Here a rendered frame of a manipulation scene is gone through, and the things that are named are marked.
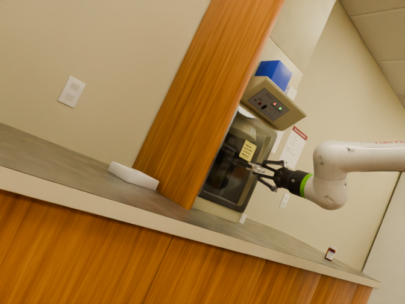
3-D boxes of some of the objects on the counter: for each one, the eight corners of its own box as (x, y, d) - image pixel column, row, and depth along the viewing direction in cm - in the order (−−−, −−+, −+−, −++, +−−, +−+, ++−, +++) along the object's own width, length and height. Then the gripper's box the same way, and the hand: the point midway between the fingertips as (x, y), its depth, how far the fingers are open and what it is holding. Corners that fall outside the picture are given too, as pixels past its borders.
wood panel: (129, 172, 142) (247, -76, 153) (134, 174, 144) (251, -71, 154) (184, 208, 103) (336, -127, 114) (190, 210, 105) (340, -120, 116)
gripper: (293, 201, 112) (249, 183, 131) (306, 165, 112) (260, 152, 131) (282, 198, 108) (237, 180, 126) (295, 160, 108) (249, 148, 127)
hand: (254, 167), depth 126 cm, fingers closed, pressing on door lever
